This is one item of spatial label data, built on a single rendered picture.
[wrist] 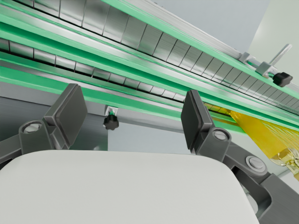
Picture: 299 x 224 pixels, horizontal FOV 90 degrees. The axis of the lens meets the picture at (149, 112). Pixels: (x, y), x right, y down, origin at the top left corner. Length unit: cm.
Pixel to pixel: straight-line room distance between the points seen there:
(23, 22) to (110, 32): 14
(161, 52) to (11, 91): 35
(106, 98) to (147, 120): 20
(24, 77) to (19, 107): 13
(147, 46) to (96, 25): 11
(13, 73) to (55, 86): 7
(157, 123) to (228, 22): 38
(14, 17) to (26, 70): 10
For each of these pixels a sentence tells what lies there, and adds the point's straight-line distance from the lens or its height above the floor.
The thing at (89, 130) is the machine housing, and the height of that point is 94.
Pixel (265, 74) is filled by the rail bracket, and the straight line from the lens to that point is 43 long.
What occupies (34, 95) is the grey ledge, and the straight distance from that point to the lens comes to 45.
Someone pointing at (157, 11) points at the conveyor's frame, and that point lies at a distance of 35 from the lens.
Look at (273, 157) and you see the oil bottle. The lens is 54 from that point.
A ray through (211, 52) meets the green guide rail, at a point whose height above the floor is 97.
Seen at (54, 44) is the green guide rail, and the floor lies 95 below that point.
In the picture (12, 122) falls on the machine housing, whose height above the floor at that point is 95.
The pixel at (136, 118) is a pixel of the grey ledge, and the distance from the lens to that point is 47.
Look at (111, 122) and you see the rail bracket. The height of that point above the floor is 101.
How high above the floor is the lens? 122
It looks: 47 degrees down
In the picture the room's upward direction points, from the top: 164 degrees clockwise
